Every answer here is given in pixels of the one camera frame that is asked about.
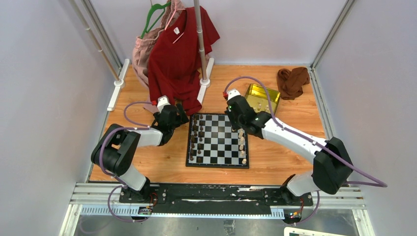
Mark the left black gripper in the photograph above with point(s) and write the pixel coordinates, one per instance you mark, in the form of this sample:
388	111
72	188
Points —
180	119

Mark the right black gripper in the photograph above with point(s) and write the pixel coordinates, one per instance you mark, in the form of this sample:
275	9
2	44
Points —
234	126

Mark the gold metal tin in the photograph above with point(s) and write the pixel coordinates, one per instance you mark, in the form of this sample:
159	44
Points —
257	98

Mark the black white chessboard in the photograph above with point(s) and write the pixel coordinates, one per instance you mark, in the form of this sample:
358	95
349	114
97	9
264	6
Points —
214	143

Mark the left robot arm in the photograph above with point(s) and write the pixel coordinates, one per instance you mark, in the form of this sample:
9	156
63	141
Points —
115	151

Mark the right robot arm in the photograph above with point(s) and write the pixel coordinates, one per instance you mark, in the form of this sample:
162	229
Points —
330	160

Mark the white rack base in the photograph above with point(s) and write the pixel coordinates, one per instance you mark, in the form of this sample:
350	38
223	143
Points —
205	80

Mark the red t-shirt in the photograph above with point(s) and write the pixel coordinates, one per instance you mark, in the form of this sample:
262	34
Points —
174	62

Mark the metal clothes rack pole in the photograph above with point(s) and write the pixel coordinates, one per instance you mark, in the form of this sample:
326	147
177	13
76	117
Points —
197	9

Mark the brown crumpled cloth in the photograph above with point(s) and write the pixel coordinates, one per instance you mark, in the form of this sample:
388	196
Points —
290	82

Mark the pink garment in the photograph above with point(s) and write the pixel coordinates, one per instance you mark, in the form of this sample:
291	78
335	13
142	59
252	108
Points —
145	44

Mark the green clothes hanger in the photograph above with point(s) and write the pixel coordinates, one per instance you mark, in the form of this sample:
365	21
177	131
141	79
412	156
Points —
154	15

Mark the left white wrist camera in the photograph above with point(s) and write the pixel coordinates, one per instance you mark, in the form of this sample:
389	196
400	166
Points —
162	102

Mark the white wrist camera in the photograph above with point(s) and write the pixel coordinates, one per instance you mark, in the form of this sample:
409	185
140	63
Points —
162	102
232	93

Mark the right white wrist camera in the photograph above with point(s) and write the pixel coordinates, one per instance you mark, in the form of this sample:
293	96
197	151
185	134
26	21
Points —
232	93

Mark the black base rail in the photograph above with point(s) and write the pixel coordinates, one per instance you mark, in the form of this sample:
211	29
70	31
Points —
213	199

